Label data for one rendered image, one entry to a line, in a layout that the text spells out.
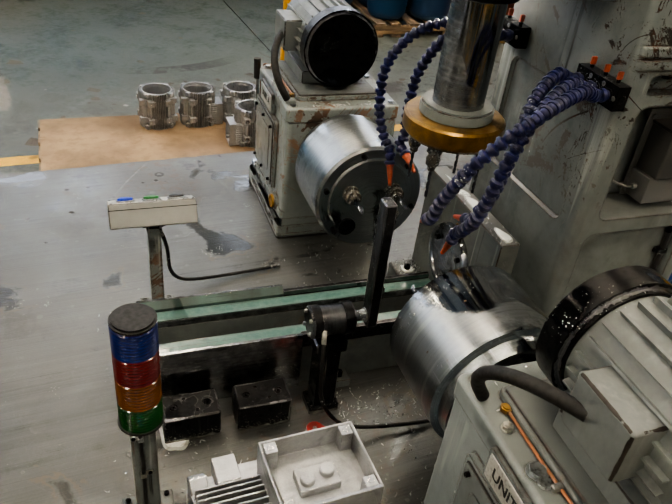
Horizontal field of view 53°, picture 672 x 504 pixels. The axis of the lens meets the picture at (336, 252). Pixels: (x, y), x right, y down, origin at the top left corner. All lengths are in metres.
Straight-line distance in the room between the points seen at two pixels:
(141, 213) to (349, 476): 0.74
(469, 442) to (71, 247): 1.14
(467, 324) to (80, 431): 0.71
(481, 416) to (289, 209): 0.97
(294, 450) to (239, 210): 1.11
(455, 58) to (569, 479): 0.67
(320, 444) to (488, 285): 0.39
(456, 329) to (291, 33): 0.93
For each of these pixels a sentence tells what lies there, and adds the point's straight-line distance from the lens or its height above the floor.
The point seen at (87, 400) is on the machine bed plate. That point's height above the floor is 0.80.
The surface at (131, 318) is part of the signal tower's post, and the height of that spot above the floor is 1.22.
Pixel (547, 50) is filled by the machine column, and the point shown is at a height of 1.43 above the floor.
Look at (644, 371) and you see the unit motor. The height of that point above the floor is 1.33.
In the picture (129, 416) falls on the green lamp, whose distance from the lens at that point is 0.98.
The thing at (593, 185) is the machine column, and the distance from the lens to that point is 1.24.
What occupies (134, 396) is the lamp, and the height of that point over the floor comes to 1.11.
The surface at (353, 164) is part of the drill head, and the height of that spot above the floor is 1.13.
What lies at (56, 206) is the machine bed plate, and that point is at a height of 0.80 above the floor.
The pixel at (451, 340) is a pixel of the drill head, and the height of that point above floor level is 1.13.
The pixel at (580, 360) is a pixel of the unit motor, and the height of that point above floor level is 1.29.
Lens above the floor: 1.79
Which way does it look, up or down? 35 degrees down
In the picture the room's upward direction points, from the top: 7 degrees clockwise
